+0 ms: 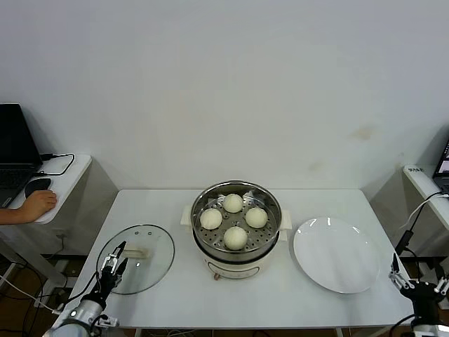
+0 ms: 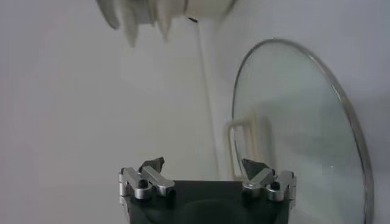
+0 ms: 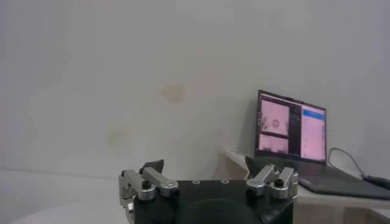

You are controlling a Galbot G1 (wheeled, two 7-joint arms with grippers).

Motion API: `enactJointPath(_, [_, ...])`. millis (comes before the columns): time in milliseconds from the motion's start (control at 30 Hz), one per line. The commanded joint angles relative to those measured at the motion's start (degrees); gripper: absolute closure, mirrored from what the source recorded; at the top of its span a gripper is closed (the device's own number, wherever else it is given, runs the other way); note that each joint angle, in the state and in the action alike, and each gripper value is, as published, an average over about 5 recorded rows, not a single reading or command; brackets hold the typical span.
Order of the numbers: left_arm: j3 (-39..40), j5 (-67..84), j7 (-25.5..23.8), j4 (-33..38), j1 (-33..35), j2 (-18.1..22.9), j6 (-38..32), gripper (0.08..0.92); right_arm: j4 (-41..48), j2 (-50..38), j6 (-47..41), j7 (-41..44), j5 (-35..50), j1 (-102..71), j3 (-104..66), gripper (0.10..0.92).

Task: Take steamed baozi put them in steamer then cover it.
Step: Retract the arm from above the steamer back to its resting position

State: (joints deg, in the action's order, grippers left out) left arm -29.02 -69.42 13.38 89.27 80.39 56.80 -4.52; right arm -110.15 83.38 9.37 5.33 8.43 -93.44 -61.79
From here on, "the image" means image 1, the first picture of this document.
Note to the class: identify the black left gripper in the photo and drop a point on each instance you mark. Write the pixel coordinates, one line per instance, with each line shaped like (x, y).
(108, 282)

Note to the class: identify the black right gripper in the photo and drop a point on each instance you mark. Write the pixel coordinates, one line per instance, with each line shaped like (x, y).
(424, 293)

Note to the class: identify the round glass pot lid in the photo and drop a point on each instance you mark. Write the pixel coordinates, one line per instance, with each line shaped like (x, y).
(154, 252)

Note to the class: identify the white steamed baozi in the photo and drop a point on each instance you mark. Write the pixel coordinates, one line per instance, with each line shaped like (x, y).
(233, 203)
(235, 237)
(211, 218)
(256, 217)

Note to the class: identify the bare person forearm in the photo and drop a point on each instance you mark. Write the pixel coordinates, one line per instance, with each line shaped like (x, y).
(12, 216)

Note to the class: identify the stainless steel steamer pot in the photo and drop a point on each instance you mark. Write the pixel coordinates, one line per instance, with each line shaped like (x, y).
(266, 238)

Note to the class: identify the bare person hand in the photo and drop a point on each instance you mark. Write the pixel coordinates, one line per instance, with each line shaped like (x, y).
(40, 205)

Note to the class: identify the black power adapter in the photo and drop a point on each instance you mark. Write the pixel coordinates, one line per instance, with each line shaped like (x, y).
(404, 242)

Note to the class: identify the white round plate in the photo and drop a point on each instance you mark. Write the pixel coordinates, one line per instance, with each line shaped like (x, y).
(336, 256)

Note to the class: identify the dark laptop with lit screen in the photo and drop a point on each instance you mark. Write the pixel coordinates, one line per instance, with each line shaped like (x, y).
(442, 175)

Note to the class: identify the white labelled box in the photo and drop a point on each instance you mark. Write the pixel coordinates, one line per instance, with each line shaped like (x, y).
(416, 169)

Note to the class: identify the black computer mouse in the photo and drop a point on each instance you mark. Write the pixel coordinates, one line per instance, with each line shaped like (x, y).
(36, 183)

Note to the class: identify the black open laptop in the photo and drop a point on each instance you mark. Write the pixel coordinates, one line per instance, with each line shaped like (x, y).
(14, 140)

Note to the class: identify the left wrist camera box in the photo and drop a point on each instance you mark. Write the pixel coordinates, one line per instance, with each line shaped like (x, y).
(107, 320)

